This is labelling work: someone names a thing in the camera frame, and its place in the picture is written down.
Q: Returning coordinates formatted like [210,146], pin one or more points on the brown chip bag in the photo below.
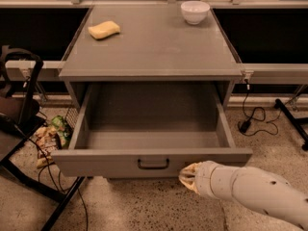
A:
[47,141]

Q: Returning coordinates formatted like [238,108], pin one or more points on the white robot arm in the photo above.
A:
[256,189]

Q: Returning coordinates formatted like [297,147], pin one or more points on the black chair frame left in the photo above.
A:
[19,121]

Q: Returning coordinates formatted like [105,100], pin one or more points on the metal rail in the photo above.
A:
[255,73]

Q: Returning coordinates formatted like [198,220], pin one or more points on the black stand leg right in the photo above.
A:
[298,123]

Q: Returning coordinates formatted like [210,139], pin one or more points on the grey top drawer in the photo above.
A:
[148,130]

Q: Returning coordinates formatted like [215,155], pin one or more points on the yellow sponge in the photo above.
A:
[104,30]

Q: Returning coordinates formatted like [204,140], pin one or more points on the white bowl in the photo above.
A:
[194,12]

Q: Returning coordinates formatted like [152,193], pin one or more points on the grey drawer cabinet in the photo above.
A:
[152,36]

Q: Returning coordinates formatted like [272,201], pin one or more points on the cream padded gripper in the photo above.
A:
[204,177]

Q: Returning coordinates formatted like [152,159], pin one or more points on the green chip bag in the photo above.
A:
[64,130]

